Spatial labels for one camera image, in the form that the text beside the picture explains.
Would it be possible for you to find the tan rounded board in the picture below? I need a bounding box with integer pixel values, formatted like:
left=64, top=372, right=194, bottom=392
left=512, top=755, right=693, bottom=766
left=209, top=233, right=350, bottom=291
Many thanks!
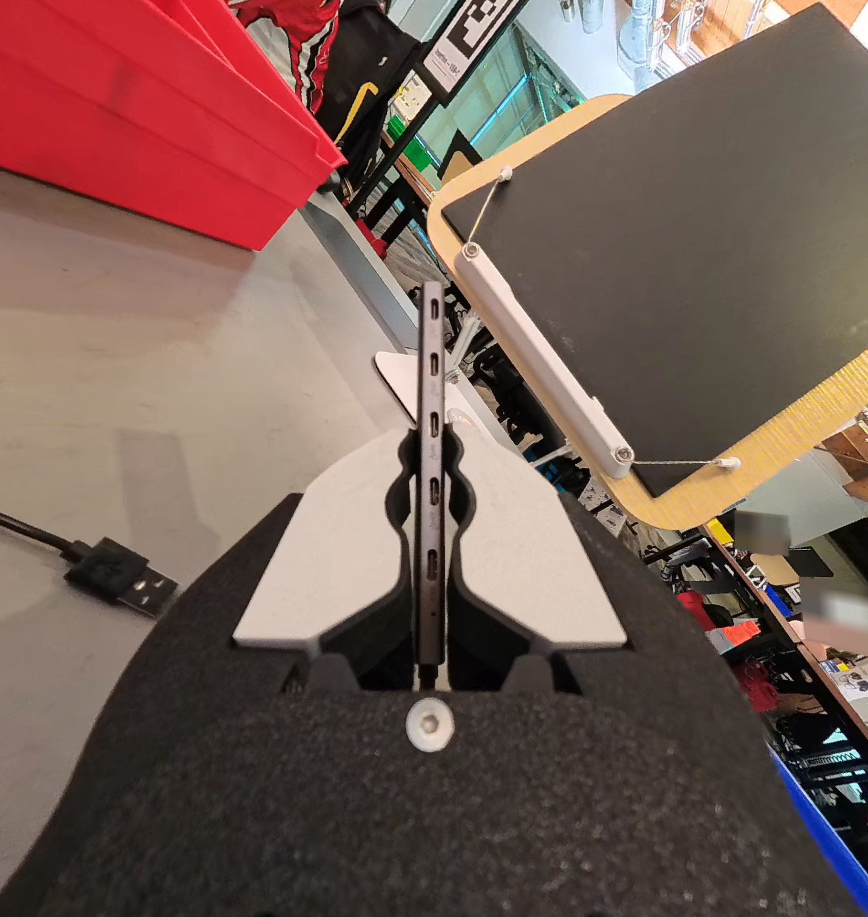
left=437, top=129, right=485, bottom=183

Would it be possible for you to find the thin black usb cable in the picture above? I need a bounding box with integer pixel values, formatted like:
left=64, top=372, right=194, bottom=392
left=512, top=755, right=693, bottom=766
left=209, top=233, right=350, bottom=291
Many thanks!
left=0, top=503, right=179, bottom=618

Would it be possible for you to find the grey desk flap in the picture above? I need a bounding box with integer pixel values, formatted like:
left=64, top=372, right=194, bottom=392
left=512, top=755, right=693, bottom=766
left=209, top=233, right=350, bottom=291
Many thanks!
left=301, top=193, right=421, bottom=352

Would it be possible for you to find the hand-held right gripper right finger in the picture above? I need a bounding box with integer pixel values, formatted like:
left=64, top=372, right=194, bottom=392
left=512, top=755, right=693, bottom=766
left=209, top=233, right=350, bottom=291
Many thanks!
left=447, top=428, right=628, bottom=654

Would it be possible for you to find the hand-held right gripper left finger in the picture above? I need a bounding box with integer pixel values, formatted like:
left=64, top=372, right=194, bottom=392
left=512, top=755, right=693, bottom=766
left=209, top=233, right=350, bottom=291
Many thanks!
left=232, top=427, right=416, bottom=653

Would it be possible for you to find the black jacket yellow stripe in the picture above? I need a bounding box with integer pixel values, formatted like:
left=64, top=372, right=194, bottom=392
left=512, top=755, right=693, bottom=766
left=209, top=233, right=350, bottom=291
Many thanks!
left=316, top=0, right=422, bottom=189

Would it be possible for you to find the white wall sign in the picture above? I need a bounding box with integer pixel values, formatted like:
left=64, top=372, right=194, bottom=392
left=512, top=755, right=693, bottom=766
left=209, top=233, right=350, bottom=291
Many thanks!
left=414, top=0, right=531, bottom=108

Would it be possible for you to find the red plastic bin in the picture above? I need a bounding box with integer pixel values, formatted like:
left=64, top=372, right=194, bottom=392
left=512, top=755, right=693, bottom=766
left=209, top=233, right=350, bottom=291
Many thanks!
left=0, top=0, right=348, bottom=252

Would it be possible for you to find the blue plastic bin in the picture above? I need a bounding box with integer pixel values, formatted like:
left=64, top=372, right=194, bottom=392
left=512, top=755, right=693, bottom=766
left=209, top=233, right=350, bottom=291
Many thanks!
left=767, top=745, right=868, bottom=917

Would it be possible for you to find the grey usb hub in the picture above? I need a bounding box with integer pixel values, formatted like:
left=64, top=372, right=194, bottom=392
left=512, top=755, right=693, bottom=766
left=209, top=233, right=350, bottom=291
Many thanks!
left=414, top=281, right=449, bottom=667

